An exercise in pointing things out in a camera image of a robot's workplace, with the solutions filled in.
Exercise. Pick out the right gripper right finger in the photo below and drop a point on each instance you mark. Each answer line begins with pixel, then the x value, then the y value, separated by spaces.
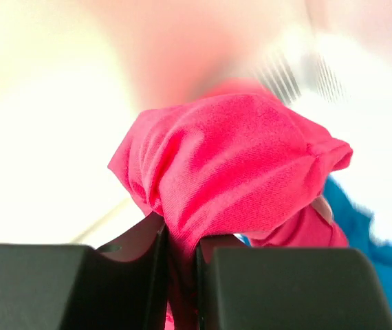
pixel 241 287

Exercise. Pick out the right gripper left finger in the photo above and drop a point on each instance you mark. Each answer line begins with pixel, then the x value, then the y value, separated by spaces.
pixel 120 285

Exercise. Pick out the white plastic basket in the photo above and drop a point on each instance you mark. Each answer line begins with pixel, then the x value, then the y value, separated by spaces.
pixel 335 83

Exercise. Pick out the blue t-shirt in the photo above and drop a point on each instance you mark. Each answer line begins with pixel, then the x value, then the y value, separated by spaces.
pixel 350 228

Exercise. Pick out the pink t-shirt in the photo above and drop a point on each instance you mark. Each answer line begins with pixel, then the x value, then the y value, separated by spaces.
pixel 236 161

